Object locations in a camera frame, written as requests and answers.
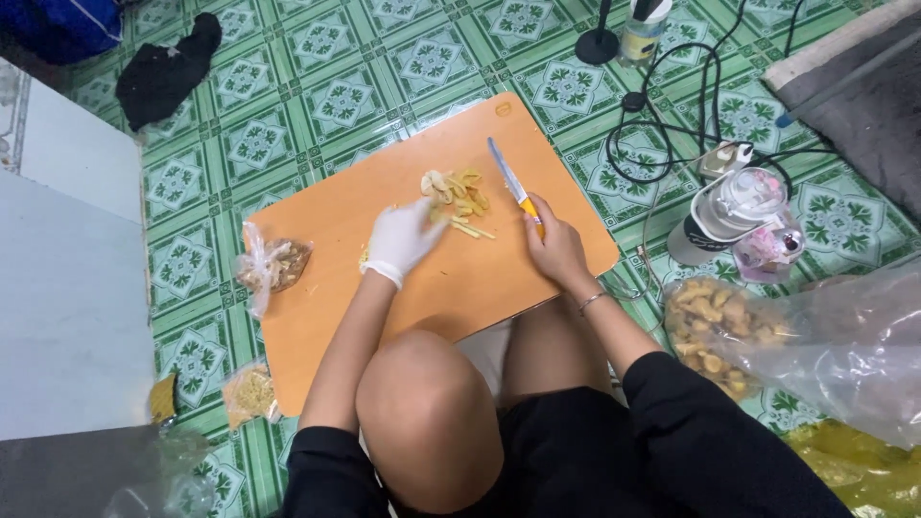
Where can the person's right hand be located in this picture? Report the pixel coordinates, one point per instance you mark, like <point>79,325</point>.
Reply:
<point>558,248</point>

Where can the person's left hand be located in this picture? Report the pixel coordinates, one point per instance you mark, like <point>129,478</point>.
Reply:
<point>398,241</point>

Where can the person's left fingers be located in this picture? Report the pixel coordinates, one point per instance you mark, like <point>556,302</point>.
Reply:
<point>429,216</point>

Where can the person's right fingers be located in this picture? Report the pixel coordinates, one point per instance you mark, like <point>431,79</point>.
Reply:
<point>538,219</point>

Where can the pile of sliced ginger pieces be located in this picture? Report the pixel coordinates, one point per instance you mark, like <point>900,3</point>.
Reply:
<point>457,200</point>

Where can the orange wooden low table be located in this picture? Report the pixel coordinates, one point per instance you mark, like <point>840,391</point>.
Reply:
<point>432,244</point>

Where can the small plastic bag of scraps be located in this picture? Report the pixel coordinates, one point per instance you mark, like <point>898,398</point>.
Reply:
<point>272,266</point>

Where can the white water bottle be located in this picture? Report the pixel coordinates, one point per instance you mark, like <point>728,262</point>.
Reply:
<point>723,212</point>

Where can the black round stand base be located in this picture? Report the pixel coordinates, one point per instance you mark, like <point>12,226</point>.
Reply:
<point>597,43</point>

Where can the white power adapter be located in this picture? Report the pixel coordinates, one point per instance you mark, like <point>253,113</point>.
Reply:
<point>725,159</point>

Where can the clear bottle with yellow label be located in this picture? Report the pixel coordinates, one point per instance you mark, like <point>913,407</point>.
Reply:
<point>642,32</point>

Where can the pink plastic cup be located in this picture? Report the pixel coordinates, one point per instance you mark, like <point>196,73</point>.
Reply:
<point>766,252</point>

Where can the person's black shorts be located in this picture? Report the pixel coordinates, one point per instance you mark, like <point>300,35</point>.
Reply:
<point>575,460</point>

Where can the plastic bag of chopped ginger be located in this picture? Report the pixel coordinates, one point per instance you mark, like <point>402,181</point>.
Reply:
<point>249,394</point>

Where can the large plastic bag of ginger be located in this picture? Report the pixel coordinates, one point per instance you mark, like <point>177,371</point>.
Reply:
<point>791,345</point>

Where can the black cloth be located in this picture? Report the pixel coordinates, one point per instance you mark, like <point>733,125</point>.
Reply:
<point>167,72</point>

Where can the blue tipped grey stick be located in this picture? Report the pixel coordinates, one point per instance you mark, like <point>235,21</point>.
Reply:
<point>842,83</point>

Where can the grey mattress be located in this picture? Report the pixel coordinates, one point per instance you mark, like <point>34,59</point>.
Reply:
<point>863,101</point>

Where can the clear crumpled plastic bag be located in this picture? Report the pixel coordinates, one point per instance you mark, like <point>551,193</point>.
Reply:
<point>165,475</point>

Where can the white cabinet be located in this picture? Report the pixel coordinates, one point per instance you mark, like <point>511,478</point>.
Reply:
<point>65,288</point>

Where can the yellow plastic bag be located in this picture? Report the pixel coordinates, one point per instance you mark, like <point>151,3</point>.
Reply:
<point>860,471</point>

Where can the blue bag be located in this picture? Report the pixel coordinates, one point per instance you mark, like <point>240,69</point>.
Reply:
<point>65,25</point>

